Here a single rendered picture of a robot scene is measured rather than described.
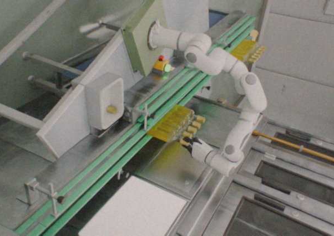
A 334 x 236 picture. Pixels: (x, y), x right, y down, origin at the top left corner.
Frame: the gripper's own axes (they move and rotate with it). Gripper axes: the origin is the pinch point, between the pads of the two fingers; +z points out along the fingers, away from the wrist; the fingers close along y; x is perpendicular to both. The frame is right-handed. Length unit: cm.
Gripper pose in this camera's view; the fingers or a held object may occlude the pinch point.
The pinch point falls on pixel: (186, 142)
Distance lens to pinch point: 185.5
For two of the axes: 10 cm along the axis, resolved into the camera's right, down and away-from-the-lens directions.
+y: 0.6, -8.2, -5.8
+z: -7.2, -4.4, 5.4
